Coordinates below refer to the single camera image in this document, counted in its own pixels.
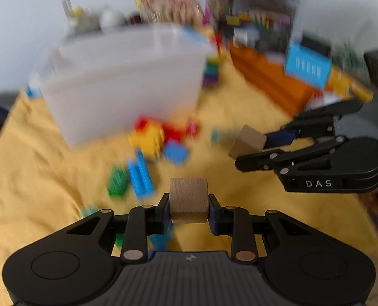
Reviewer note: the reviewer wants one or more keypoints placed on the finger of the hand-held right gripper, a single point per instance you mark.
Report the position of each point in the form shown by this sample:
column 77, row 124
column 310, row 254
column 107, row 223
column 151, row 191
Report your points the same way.
column 279, row 138
column 256, row 162

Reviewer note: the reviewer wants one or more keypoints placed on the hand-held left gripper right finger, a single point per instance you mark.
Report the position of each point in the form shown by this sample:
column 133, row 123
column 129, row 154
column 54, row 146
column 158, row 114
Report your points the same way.
column 213, row 218

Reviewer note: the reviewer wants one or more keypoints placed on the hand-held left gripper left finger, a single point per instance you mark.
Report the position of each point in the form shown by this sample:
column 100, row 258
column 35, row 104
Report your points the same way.
column 164, row 213

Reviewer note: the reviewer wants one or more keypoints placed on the wooden cube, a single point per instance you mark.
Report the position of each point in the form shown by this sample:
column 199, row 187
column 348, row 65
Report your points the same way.
column 248, row 142
column 189, row 197

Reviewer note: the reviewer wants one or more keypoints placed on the white plastic bin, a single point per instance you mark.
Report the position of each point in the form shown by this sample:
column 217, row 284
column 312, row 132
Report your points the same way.
column 122, row 79

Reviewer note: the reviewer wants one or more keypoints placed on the yellow box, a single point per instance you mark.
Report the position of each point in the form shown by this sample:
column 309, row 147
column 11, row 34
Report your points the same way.
column 348, row 84

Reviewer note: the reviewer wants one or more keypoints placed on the light blue building brick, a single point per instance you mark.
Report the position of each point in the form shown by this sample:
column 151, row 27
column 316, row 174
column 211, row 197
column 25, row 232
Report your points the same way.
column 140, row 175

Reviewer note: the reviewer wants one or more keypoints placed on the green building brick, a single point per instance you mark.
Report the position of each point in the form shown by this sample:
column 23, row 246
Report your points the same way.
column 117, row 181

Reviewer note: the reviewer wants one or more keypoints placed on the orange box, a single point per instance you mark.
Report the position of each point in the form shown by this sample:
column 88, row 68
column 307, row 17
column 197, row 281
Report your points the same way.
column 268, row 76

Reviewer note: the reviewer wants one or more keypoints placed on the small red building brick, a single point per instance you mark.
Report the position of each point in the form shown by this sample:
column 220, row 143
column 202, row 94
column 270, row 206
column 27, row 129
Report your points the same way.
column 192, row 128

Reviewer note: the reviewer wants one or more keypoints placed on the small teal toy piece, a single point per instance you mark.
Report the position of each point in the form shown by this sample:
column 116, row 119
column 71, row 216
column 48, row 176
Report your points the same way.
column 89, row 211

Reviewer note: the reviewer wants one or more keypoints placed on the yellow building brick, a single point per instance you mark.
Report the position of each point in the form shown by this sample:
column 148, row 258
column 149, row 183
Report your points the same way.
column 147, row 140

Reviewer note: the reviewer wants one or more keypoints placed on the blue box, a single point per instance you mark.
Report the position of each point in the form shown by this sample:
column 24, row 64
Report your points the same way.
column 308, row 67

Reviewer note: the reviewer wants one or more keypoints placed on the rainbow stacking toy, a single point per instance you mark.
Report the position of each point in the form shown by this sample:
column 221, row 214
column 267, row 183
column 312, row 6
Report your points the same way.
column 212, row 71

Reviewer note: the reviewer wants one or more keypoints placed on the clear storage box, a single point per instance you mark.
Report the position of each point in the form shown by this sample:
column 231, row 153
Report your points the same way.
column 256, row 16

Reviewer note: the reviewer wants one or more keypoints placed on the yellow cloth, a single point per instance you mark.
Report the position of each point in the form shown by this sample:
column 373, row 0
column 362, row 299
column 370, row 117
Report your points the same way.
column 33, row 165

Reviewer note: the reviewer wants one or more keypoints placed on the beige snack bag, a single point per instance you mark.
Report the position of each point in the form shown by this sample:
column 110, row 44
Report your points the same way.
column 168, row 8

